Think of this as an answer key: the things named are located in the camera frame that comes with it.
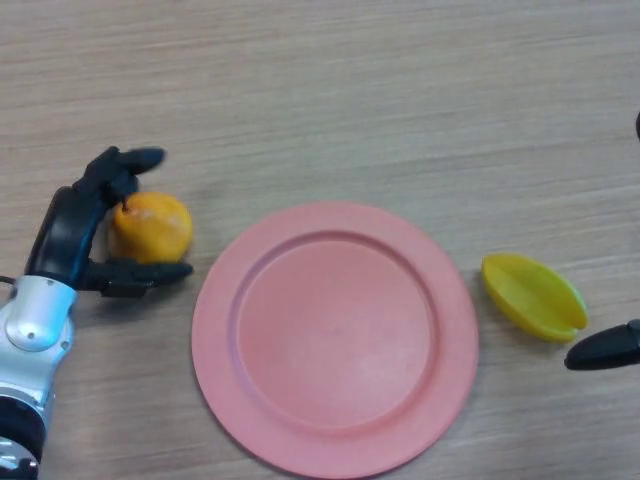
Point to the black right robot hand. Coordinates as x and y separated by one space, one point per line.
605 347

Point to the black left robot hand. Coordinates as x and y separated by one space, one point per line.
65 235

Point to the yellow pear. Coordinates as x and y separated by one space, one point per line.
155 230

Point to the pink round plate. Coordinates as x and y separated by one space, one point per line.
335 340

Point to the yellow starfruit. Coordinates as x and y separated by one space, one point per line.
535 295

